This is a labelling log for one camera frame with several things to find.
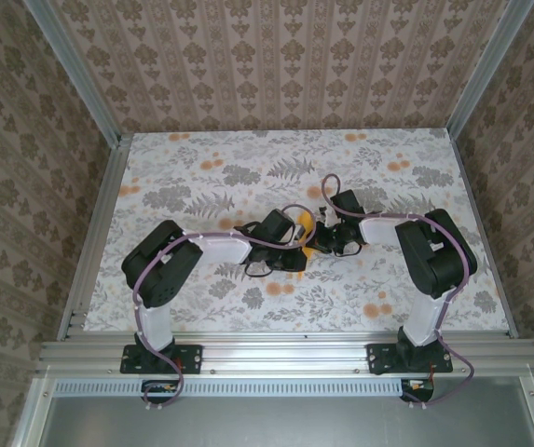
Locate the orange square paper sheet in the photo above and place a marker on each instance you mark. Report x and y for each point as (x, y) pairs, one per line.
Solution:
(305, 219)

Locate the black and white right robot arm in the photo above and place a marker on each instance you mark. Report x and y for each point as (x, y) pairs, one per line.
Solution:
(434, 261)

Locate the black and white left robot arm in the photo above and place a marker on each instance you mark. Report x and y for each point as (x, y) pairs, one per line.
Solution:
(164, 265)

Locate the floral patterned table cover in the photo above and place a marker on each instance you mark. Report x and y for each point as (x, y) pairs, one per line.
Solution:
(248, 153)

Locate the grey metal panel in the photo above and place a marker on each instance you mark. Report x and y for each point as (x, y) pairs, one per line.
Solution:
(271, 421)

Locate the small black connector box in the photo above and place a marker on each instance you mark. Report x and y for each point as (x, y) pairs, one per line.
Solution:
(418, 393)
(161, 391)

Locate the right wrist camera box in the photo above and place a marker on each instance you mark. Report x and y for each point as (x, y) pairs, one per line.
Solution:
(348, 204)

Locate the aluminium mounting rail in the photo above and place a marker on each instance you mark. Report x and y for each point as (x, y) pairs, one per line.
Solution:
(285, 354)

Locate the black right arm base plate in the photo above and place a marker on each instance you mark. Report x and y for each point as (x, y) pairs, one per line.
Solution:
(378, 358)

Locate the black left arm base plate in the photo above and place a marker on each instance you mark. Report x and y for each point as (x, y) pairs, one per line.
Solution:
(192, 358)

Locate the aluminium frame post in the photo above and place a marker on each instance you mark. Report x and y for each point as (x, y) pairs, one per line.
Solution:
(485, 70)
(75, 74)

